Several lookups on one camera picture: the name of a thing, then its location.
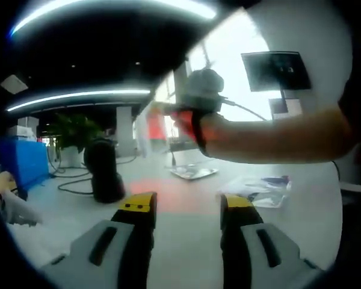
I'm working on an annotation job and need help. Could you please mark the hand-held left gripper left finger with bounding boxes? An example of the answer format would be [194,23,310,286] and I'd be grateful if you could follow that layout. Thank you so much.
[42,191,158,289]

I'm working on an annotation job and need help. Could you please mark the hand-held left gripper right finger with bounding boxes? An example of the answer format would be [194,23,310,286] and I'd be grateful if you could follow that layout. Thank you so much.
[220,194,322,289]

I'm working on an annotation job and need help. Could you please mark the person's right hand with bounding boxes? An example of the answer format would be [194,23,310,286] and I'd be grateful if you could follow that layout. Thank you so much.
[171,110,199,142]

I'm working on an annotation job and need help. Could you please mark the large window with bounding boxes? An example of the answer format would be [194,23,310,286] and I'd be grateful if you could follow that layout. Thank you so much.
[150,11,274,145]

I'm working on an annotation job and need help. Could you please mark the white table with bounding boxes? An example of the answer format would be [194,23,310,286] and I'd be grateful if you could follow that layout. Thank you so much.
[5,149,342,289]

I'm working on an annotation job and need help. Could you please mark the pale grey object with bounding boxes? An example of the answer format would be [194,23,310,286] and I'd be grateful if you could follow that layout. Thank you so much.
[0,189,44,226]

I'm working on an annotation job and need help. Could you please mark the black cylindrical stand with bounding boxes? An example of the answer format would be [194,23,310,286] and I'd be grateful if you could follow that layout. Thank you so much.
[83,138,126,203]

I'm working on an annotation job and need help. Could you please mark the open laptop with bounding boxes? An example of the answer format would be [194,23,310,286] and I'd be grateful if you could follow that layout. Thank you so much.
[269,98,304,122]

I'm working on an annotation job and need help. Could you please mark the potted green plant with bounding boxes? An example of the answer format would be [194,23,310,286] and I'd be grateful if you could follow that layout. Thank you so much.
[48,113,105,168]

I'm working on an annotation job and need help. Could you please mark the yellow box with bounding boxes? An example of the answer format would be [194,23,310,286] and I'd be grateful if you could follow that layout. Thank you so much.
[0,171,17,193]

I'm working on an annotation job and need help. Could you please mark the blue plastic box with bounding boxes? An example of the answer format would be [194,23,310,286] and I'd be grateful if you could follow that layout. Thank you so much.
[0,138,49,193]

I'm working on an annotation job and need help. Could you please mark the white cardboard boxes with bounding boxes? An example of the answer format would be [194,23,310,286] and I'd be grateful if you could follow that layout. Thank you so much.
[7,116,39,143]

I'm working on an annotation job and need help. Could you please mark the ceiling air vent panel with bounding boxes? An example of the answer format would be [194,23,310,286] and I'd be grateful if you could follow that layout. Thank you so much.
[0,75,29,94]

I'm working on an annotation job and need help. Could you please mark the long ceiling light strip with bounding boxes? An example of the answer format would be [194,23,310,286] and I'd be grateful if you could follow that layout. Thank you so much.
[10,0,216,34]

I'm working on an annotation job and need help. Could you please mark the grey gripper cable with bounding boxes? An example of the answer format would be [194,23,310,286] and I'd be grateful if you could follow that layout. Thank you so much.
[219,95,270,122]

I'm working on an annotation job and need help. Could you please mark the black wall monitor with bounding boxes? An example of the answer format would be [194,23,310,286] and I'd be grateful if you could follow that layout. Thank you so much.
[241,51,312,92]

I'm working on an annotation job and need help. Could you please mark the black scanner cable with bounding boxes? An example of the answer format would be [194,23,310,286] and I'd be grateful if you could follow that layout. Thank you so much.
[57,176,94,195]

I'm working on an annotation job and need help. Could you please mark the black power cable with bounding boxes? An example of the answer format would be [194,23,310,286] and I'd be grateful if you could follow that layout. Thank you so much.
[46,147,91,178]

